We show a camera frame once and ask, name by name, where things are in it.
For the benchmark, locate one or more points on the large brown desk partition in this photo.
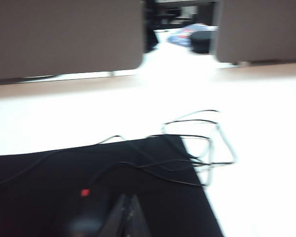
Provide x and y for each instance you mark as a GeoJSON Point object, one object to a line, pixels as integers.
{"type": "Point", "coordinates": [64, 37]}

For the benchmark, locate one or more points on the black mouse pad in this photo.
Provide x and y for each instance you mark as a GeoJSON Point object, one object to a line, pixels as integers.
{"type": "Point", "coordinates": [162, 209]}

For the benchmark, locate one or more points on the black computer mouse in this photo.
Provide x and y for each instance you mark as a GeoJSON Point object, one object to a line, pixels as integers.
{"type": "Point", "coordinates": [88, 222]}

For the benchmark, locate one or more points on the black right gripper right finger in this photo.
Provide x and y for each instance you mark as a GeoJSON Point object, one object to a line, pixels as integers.
{"type": "Point", "coordinates": [136, 219]}

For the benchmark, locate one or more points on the black round zip case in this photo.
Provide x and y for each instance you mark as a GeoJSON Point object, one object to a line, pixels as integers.
{"type": "Point", "coordinates": [202, 42]}

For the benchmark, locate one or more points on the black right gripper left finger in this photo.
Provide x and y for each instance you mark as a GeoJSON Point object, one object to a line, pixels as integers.
{"type": "Point", "coordinates": [117, 219]}

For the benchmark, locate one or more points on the colourful printed magazine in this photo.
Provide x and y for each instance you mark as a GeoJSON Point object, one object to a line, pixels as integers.
{"type": "Point", "coordinates": [181, 35]}

